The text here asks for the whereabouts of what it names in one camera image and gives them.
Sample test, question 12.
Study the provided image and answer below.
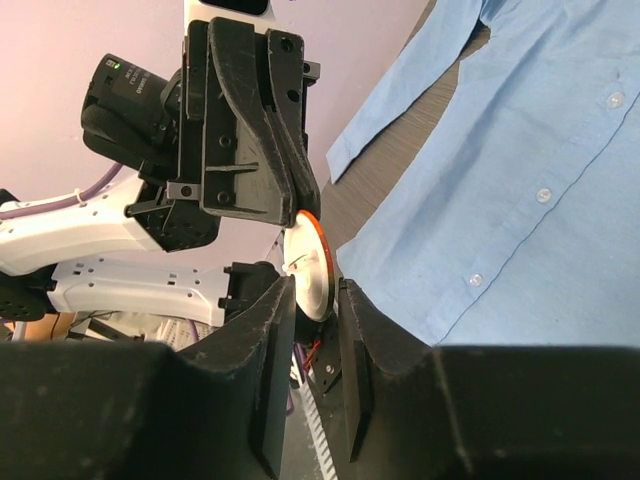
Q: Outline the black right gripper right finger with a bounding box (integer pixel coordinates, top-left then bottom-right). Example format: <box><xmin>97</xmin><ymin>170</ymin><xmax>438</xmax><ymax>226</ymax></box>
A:
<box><xmin>338</xmin><ymin>279</ymin><xmax>639</xmax><ymax>479</ymax></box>

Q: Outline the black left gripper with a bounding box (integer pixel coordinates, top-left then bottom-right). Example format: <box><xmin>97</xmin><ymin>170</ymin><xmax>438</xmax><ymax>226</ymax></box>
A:
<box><xmin>179</xmin><ymin>17</ymin><xmax>321</xmax><ymax>225</ymax></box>

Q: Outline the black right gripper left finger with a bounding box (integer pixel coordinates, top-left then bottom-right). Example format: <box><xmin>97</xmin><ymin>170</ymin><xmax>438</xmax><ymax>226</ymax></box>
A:
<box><xmin>1</xmin><ymin>277</ymin><xmax>296</xmax><ymax>479</ymax></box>

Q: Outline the orange painted round brooch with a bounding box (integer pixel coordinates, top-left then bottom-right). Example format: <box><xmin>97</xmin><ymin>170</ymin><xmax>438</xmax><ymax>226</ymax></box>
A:
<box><xmin>282</xmin><ymin>210</ymin><xmax>335</xmax><ymax>323</ymax></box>

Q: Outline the blue button-up shirt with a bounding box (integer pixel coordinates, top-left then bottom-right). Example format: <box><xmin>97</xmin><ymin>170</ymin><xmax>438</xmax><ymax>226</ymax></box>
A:
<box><xmin>327</xmin><ymin>1</ymin><xmax>639</xmax><ymax>346</ymax></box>

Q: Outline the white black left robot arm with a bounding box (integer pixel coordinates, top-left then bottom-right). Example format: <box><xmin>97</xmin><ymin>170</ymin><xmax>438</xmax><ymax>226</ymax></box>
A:
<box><xmin>1</xmin><ymin>1</ymin><xmax>321</xmax><ymax>327</ymax></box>

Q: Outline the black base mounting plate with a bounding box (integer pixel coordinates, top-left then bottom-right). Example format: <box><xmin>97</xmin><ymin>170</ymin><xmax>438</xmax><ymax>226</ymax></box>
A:
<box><xmin>294</xmin><ymin>313</ymin><xmax>342</xmax><ymax>395</ymax></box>

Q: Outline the white slotted cable duct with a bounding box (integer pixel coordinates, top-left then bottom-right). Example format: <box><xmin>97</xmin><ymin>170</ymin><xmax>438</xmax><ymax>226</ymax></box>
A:
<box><xmin>300</xmin><ymin>382</ymin><xmax>338</xmax><ymax>480</ymax></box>

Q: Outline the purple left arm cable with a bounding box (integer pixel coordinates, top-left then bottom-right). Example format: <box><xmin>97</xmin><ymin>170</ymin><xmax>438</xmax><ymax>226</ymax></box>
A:
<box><xmin>0</xmin><ymin>162</ymin><xmax>124</xmax><ymax>221</ymax></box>

